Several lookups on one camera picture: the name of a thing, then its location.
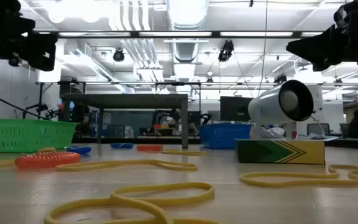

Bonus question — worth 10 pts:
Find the orange coil wrist keychain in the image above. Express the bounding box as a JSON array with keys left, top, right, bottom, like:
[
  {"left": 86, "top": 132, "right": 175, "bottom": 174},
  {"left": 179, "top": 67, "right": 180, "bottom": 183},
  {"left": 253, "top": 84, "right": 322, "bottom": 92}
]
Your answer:
[
  {"left": 14, "top": 151, "right": 81, "bottom": 170},
  {"left": 136, "top": 144, "right": 164, "bottom": 152}
]

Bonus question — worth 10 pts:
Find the white cylindrical desk lamp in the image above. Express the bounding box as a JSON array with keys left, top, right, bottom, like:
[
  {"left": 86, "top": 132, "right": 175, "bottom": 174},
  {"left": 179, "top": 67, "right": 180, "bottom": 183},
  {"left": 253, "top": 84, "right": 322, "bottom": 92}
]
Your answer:
[{"left": 247, "top": 80, "right": 315, "bottom": 139}]

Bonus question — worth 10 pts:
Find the grey perforated metal shelf riser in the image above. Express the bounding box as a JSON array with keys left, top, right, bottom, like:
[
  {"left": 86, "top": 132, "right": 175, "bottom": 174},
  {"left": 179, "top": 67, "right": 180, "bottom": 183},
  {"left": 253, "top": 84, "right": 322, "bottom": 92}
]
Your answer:
[{"left": 61, "top": 93, "right": 189, "bottom": 149}]

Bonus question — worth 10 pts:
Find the black overhead frame beam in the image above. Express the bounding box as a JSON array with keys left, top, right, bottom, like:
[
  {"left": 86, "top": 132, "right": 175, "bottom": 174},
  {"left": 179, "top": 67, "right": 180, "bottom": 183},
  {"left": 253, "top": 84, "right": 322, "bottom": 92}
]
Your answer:
[{"left": 35, "top": 30, "right": 326, "bottom": 39}]

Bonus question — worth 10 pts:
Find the green plastic basket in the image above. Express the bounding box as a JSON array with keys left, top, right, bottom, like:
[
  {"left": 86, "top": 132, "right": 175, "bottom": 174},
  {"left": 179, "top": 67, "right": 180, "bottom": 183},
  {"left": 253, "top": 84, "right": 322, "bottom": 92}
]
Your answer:
[{"left": 0, "top": 119, "right": 78, "bottom": 154}]

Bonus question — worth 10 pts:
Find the blue coil wrist keychain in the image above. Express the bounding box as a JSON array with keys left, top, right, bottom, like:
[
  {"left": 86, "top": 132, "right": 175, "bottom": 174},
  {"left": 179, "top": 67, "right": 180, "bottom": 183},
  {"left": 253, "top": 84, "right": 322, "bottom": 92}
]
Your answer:
[
  {"left": 64, "top": 145, "right": 92, "bottom": 155},
  {"left": 110, "top": 142, "right": 134, "bottom": 149}
]

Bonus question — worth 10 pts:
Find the black overhead camera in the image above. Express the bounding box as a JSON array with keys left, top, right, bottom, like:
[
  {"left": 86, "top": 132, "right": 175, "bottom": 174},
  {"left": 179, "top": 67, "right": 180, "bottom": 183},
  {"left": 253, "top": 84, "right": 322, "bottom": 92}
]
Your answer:
[{"left": 218, "top": 39, "right": 235, "bottom": 63}]

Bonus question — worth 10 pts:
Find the blue plastic basket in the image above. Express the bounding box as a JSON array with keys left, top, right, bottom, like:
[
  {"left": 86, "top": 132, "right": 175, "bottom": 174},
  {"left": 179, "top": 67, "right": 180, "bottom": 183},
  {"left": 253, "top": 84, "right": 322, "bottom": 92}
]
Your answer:
[{"left": 198, "top": 123, "right": 252, "bottom": 150}]

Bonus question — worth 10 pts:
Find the black monitor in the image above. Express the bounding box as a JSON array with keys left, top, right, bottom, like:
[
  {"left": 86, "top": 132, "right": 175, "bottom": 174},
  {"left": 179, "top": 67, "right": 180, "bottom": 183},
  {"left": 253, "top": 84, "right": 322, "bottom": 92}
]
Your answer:
[{"left": 219, "top": 96, "right": 254, "bottom": 123}]

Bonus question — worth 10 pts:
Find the yellow green crayon box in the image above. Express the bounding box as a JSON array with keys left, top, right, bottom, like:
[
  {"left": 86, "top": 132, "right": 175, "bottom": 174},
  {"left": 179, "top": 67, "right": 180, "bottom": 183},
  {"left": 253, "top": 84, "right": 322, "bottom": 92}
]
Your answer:
[{"left": 234, "top": 138, "right": 326, "bottom": 165}]

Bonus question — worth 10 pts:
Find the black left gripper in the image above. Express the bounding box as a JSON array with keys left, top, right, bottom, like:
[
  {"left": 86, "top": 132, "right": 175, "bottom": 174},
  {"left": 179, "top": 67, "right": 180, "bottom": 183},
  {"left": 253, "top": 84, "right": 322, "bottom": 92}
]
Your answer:
[{"left": 0, "top": 0, "right": 58, "bottom": 72}]

